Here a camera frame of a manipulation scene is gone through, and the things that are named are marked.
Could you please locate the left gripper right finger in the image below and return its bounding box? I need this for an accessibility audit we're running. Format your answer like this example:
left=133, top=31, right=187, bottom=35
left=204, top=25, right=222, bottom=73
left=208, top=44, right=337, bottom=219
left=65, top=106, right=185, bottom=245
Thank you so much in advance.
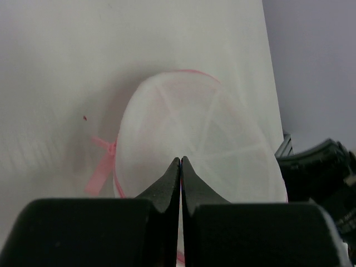
left=181, top=157, right=351, bottom=266

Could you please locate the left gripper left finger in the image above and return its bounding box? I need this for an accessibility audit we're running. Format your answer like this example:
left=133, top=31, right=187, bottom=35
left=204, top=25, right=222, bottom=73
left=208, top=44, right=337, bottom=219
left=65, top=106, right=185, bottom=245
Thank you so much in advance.
left=1, top=158, right=180, bottom=266

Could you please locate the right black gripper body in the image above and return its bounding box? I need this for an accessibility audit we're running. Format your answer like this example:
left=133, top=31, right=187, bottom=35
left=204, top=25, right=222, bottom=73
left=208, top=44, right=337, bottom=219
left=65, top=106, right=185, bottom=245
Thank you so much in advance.
left=274, top=138, right=356, bottom=245

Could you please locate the white mesh laundry bag pink zipper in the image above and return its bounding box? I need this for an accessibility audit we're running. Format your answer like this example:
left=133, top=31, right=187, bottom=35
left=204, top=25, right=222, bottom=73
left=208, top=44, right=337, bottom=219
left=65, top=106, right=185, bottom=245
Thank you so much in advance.
left=85, top=70, right=288, bottom=203

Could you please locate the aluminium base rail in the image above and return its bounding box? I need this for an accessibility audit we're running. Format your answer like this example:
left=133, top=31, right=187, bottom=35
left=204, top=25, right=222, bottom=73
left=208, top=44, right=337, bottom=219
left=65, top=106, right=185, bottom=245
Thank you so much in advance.
left=275, top=133, right=294, bottom=158

